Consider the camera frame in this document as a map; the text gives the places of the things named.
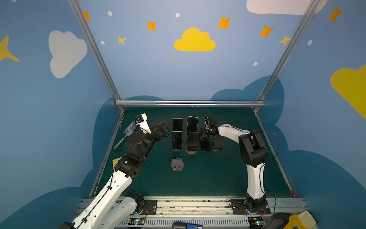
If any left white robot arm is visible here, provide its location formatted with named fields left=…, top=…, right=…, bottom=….
left=60, top=119, right=169, bottom=229

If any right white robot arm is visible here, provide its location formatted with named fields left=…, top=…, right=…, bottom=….
left=200, top=123, right=271, bottom=214

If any green phone middle left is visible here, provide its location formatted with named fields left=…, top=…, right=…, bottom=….
left=171, top=131, right=183, bottom=151

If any dark phone middle right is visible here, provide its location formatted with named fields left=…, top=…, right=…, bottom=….
left=186, top=132, right=199, bottom=152

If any pink phone back left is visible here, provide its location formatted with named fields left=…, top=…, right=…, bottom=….
left=172, top=118, right=183, bottom=132

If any wooden round phone stand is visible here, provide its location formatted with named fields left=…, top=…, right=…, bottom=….
left=185, top=145, right=197, bottom=155

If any grey stand front left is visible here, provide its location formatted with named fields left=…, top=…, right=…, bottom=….
left=171, top=158, right=185, bottom=172

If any silver metal garden trowel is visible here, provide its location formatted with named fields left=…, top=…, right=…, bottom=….
left=112, top=121, right=137, bottom=151

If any yellow sponge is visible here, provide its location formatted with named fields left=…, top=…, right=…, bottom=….
left=112, top=157, right=121, bottom=168

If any blue black tool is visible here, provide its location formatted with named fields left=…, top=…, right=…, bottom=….
left=172, top=222, right=204, bottom=229

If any yellow cloth bag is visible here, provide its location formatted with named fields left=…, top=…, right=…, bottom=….
left=283, top=210, right=317, bottom=229

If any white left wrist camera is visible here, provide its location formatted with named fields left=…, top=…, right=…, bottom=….
left=134, top=113, right=151, bottom=134

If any horizontal aluminium frame bar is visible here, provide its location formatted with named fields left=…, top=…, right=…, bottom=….
left=115, top=100, right=265, bottom=107

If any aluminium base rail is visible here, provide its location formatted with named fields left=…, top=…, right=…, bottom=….
left=75, top=196, right=309, bottom=229

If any left aluminium frame post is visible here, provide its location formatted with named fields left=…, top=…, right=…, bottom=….
left=67, top=0, right=121, bottom=102

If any aluminium frame post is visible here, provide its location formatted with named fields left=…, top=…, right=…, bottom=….
left=253, top=0, right=320, bottom=113
left=67, top=0, right=121, bottom=102

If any right aluminium frame post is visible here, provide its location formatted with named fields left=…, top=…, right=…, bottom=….
left=253, top=0, right=320, bottom=113

